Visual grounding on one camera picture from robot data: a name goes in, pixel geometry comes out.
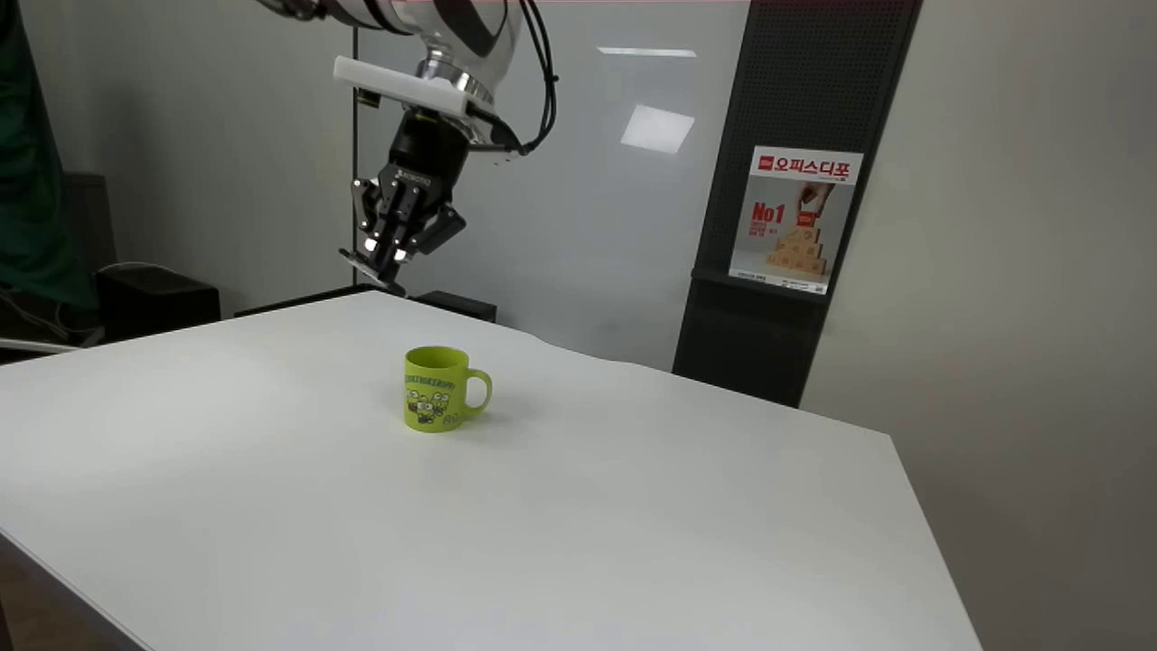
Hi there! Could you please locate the green garment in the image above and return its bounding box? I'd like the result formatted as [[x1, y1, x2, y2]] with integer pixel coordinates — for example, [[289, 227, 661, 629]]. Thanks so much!
[[0, 0, 100, 324]]

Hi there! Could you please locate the dark pillar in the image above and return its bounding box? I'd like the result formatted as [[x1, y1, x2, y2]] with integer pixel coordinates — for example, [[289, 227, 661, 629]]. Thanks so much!
[[668, 0, 929, 414]]

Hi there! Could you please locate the green plastic mug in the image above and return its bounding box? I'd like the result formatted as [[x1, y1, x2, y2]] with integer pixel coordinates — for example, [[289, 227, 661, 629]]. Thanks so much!
[[399, 344, 497, 438]]

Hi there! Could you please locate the small black block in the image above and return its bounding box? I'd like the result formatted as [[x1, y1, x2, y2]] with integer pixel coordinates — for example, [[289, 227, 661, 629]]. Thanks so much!
[[413, 286, 501, 324]]

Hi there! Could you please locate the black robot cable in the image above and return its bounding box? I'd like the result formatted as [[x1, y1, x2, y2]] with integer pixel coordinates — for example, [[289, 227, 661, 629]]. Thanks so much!
[[458, 0, 563, 158]]

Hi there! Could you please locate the glossy whiteboard panel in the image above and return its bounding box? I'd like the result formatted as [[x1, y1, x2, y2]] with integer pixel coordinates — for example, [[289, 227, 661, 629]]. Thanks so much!
[[352, 0, 755, 373]]

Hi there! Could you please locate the red and white poster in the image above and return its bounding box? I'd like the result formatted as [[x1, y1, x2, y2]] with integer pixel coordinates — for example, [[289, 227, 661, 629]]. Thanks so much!
[[728, 140, 869, 300]]

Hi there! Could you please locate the black pen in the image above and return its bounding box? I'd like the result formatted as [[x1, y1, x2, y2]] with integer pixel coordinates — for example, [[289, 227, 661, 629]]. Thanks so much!
[[335, 244, 413, 297]]

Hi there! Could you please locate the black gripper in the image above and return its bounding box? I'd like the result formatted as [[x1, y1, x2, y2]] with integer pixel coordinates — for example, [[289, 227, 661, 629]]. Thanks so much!
[[352, 105, 476, 274]]

